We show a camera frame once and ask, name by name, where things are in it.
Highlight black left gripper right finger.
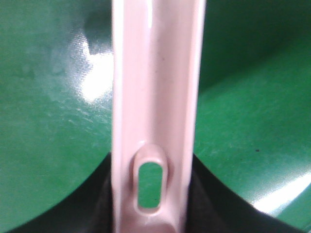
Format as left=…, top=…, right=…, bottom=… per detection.
left=186, top=155, right=309, bottom=233

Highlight beige plastic dustpan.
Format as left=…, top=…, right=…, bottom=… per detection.
left=111, top=0, right=206, bottom=233

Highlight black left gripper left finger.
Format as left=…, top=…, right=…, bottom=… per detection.
left=9, top=153, right=113, bottom=233

